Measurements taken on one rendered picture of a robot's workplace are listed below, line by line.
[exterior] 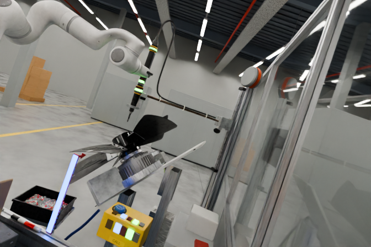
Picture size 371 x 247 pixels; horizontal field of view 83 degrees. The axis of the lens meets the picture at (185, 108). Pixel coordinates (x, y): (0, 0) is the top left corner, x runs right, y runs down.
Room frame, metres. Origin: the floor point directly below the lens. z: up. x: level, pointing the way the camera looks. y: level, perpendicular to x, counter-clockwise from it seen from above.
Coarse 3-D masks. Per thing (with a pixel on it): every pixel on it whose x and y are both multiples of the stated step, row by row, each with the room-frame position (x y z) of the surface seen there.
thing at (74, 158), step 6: (72, 162) 0.83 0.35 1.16; (72, 168) 0.83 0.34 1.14; (66, 174) 0.84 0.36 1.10; (66, 180) 0.83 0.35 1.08; (66, 186) 0.83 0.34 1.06; (60, 192) 0.84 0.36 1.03; (60, 198) 0.83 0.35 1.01; (60, 204) 0.83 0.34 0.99; (54, 210) 0.83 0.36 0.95; (54, 216) 0.83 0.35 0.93; (54, 222) 0.83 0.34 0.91; (48, 228) 0.83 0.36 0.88
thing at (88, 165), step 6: (90, 156) 1.30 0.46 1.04; (96, 156) 1.26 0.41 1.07; (102, 156) 1.25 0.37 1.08; (84, 162) 1.26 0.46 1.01; (90, 162) 1.23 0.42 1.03; (96, 162) 1.22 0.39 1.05; (102, 162) 1.21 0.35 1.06; (78, 168) 1.22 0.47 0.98; (84, 168) 1.21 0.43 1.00; (90, 168) 1.19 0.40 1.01; (96, 168) 1.18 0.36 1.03; (78, 174) 1.17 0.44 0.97; (84, 174) 1.16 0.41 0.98; (72, 180) 1.14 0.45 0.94
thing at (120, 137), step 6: (126, 132) 1.25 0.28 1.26; (114, 138) 1.23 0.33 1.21; (120, 138) 1.22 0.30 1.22; (126, 138) 1.23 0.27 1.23; (120, 144) 1.22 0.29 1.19; (126, 144) 1.22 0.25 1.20; (132, 144) 1.26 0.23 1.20; (132, 150) 1.21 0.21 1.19; (138, 150) 1.28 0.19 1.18; (120, 156) 1.20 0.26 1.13
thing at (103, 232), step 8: (112, 208) 0.77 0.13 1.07; (128, 208) 0.81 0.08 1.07; (104, 216) 0.74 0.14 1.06; (112, 216) 0.73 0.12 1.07; (128, 216) 0.76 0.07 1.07; (136, 216) 0.78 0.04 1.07; (144, 216) 0.79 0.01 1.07; (104, 224) 0.73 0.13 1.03; (128, 224) 0.72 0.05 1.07; (104, 232) 0.73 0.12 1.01; (112, 232) 0.73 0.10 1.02; (144, 232) 0.71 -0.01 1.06; (112, 240) 0.72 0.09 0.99; (120, 240) 0.72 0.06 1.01; (128, 240) 0.72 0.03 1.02; (144, 240) 0.77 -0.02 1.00
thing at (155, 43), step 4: (156, 36) 1.17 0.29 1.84; (156, 40) 1.17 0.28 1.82; (152, 44) 1.19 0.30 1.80; (156, 44) 1.17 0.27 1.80; (136, 96) 1.16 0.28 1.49; (132, 100) 1.17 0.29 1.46; (136, 100) 1.17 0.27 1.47; (132, 104) 1.16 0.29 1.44; (136, 104) 1.18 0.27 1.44; (132, 108) 1.17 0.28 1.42
